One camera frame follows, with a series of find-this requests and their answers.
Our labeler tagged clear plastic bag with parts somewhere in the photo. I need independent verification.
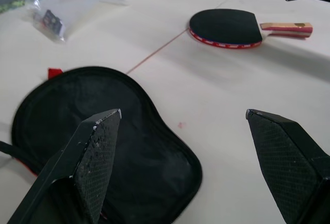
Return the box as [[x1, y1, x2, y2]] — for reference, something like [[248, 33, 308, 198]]
[[24, 0, 128, 44]]

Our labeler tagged black rubber table tennis paddle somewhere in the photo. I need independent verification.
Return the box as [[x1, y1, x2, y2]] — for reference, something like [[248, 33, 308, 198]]
[[189, 8, 314, 50]]

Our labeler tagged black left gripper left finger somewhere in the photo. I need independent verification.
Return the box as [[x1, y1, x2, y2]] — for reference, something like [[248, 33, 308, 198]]
[[7, 108, 122, 224]]

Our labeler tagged black paddle case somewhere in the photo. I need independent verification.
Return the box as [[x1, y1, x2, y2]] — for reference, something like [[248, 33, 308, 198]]
[[0, 66, 203, 224]]

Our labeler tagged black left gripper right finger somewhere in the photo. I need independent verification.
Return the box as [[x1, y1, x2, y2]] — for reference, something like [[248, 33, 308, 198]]
[[245, 108, 330, 224]]

